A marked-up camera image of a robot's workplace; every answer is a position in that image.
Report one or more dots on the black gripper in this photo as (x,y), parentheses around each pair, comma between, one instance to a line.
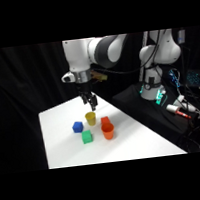
(85,87)

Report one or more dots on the orange plastic cup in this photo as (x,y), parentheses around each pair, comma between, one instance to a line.
(108,132)

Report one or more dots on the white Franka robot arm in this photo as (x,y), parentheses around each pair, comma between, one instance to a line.
(79,53)

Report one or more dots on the yellow plastic cup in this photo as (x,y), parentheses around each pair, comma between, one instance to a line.
(90,118)

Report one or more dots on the orange-red cube block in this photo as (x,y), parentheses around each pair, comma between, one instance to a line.
(105,120)

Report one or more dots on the beige wrist connector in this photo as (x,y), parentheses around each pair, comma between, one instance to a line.
(100,77)

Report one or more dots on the blue cube block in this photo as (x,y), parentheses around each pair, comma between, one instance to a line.
(77,126)

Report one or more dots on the green cube block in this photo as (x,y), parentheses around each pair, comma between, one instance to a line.
(87,137)

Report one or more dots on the black robot stand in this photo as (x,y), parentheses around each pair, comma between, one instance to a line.
(139,110)

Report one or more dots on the black curtain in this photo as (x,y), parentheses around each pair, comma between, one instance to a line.
(22,83)

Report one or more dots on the green lit control box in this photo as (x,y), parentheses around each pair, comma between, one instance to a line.
(160,97)

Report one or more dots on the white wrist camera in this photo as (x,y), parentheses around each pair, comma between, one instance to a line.
(68,78)

